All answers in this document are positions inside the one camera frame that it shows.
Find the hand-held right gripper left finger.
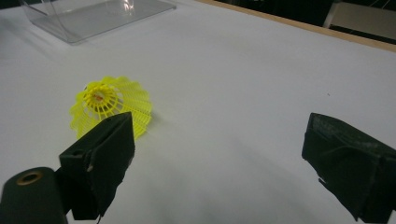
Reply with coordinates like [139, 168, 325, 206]
[58, 111, 136, 221]

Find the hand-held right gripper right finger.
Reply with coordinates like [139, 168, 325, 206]
[301, 112, 396, 224]

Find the yellow plastic shuttlecock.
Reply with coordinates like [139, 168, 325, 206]
[68, 75, 153, 141]

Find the clear plastic box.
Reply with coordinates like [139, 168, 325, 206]
[18, 0, 177, 45]

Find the white furniture panel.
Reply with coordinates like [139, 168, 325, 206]
[322, 0, 396, 41]

